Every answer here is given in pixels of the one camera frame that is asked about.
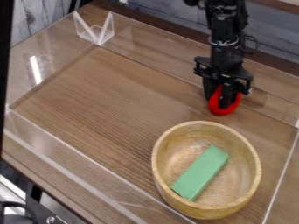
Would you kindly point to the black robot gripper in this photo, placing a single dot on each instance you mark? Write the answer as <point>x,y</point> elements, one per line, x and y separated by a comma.
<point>223,68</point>

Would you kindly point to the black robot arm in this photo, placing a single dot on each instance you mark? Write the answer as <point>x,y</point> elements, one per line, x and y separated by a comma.
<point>227,18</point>

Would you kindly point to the black vertical post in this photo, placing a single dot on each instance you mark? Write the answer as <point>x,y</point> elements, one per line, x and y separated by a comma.
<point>7,10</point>

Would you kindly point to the red plush radish toy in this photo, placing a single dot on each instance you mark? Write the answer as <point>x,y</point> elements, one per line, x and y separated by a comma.
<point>214,104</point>

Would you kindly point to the oval wooden bowl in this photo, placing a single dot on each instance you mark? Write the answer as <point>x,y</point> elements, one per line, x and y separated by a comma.
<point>231,189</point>

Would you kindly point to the clear acrylic enclosure walls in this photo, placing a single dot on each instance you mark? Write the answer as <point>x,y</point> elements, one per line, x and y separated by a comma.
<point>88,107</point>

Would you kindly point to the green rectangular block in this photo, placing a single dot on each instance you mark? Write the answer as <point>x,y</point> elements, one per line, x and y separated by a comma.
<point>201,173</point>

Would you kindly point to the clear acrylic corner bracket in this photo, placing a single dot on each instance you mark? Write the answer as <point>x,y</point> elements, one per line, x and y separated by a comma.
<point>95,34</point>

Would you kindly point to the black metal table frame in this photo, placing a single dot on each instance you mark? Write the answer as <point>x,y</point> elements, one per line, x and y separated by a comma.
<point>44,216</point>

